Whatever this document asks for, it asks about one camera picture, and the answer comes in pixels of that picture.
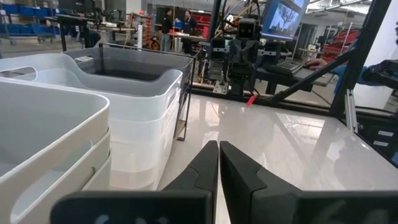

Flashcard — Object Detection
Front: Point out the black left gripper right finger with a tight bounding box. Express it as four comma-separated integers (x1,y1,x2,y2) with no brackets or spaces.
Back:
220,141,305,224

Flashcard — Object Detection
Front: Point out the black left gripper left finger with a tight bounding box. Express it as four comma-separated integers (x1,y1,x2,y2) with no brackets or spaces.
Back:
163,140,220,224

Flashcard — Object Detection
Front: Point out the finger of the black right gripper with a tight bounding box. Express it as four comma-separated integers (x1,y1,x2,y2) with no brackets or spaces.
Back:
244,40,259,75
229,40,245,75

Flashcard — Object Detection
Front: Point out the clear plastic basket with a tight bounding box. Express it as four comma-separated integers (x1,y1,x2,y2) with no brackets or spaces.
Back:
109,136,177,192
108,102,182,153
0,52,184,124

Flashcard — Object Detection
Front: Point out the person's forearm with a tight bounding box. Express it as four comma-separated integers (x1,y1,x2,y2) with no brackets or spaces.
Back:
329,60,398,94

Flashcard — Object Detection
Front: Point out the blue storage bin shelf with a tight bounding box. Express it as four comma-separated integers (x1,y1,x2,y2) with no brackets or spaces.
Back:
0,2,63,38

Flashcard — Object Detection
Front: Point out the red bin rack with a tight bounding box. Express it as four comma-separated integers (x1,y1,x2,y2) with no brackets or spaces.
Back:
191,12,212,40
322,27,360,63

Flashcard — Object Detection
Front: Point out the black keyboard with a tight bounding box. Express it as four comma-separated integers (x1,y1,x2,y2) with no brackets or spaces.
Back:
264,58,304,77

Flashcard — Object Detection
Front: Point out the person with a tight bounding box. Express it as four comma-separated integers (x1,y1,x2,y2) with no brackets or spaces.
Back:
181,9,198,55
160,7,174,52

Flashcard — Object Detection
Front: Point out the red tag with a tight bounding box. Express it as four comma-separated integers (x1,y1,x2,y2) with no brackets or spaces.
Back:
245,94,258,108

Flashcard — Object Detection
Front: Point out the computer monitor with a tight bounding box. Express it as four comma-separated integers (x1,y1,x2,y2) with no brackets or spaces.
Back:
260,0,310,42

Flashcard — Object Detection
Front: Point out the person's hand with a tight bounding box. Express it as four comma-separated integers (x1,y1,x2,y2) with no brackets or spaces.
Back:
304,58,329,70

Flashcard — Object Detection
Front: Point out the black desk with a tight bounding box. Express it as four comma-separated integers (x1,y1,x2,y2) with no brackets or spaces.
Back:
256,67,335,96

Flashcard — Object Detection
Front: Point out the white tower unit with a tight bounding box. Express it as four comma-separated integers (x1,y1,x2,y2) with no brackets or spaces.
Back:
136,24,143,50

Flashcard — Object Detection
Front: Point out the black labelled control box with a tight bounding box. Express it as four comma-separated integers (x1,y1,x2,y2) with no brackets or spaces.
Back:
356,113,398,169

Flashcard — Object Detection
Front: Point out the black workbench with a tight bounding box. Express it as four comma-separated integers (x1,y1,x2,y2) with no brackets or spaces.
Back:
45,14,103,52

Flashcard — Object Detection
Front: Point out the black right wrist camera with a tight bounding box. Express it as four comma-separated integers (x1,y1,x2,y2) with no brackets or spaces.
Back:
237,17,261,40

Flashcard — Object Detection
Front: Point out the black diagonal frame brace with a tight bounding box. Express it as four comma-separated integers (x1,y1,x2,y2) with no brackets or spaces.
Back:
272,48,357,103

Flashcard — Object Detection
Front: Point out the silver aluminium bracket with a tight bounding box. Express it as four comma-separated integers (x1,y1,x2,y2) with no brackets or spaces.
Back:
343,88,359,134

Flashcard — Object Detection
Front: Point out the black frame post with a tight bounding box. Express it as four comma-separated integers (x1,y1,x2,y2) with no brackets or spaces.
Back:
329,0,392,118

